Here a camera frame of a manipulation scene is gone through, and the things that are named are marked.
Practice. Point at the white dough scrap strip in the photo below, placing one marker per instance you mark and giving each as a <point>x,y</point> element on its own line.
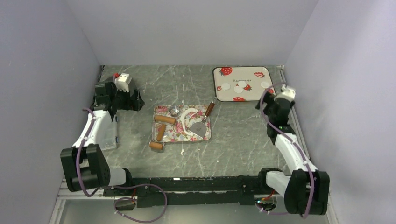
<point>183,119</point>

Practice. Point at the round white wrapper middle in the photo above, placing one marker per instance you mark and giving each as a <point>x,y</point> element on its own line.
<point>242,84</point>

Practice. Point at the aluminium frame rail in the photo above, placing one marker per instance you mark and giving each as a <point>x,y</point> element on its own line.
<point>65,194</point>

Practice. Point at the wooden handled dough scraper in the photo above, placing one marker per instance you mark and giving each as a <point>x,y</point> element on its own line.
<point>199,128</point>

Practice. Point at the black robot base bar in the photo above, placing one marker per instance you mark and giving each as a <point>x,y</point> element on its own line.
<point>156,191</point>

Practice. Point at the floral print tray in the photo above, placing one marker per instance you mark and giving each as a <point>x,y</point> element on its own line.
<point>177,127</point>

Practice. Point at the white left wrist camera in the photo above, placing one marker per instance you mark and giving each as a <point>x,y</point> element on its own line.
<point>122,81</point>

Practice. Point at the round white wrapper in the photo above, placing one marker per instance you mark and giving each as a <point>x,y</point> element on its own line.
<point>242,84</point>
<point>265,85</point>
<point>238,89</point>

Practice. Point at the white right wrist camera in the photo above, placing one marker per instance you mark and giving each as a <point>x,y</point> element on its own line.
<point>287,93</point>

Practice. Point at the strawberry print tray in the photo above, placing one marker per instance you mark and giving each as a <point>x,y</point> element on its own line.
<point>252,75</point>

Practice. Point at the round white wrapper left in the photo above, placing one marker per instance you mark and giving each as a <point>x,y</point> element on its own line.
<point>238,89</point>

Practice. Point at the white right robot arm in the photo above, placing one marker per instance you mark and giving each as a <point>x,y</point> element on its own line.
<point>305,191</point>

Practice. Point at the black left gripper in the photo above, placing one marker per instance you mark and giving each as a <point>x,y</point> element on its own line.
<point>135,105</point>

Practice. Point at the wooden rolling pin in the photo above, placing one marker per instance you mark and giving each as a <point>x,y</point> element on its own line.
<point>157,143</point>

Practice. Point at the round white wrapper right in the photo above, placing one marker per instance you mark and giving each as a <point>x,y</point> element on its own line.
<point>265,85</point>

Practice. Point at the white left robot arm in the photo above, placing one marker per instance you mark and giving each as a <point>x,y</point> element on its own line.
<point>84,164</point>

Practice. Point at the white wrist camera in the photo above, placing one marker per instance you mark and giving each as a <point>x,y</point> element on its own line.
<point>122,81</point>
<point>287,93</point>

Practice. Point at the clear plastic parts box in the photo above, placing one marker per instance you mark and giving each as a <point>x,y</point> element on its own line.
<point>110,134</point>

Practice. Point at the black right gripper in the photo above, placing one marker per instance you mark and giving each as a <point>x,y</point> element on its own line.
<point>268,100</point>

